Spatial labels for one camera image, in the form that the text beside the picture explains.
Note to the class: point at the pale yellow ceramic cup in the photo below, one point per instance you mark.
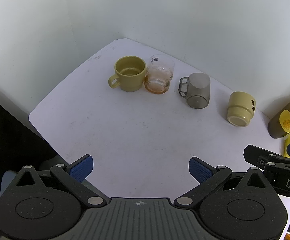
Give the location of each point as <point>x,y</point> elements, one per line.
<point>240,108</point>

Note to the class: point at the grey translucent plastic cup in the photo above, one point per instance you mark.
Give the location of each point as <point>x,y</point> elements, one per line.
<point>197,91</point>

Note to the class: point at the olive green ceramic mug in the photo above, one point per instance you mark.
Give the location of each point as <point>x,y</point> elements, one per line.
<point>130,73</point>

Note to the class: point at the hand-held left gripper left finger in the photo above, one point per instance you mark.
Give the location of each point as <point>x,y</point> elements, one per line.
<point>81,169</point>

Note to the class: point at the olive bottle with yellow label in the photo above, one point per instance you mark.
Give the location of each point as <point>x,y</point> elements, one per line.
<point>286,120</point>

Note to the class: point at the clear glass cup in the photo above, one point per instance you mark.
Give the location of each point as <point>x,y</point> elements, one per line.
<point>160,76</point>

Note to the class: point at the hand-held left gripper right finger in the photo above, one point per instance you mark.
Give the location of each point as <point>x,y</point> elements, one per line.
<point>200,171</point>

